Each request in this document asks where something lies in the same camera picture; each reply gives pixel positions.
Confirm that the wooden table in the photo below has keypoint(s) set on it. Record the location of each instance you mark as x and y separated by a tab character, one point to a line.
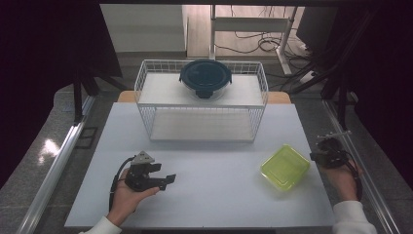
125	97

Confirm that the white power strip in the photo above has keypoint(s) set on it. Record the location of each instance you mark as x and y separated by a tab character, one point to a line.
307	77

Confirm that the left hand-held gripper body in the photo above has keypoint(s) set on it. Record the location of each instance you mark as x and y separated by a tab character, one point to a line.
139	178

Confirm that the white desk frame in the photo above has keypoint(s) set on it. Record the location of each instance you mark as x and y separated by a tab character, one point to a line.
250	24

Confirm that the person's left hand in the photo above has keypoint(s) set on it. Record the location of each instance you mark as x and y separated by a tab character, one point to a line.
125	201

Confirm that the black tripod stand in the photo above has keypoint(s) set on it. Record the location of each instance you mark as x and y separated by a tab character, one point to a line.
78	97
341	104

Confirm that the round dark blue lidded container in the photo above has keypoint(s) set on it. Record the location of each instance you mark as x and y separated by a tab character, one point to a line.
205	76

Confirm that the white cabinet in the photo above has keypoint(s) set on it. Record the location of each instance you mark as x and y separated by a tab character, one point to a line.
142	29

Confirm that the green square plastic container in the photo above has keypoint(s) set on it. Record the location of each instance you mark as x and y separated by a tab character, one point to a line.
285	167

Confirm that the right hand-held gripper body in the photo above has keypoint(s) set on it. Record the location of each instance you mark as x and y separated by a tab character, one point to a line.
332	156

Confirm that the person's right hand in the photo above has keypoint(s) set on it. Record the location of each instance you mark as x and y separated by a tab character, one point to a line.
345	182

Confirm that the aluminium rail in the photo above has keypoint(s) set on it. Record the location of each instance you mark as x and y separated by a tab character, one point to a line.
53	172
373	195

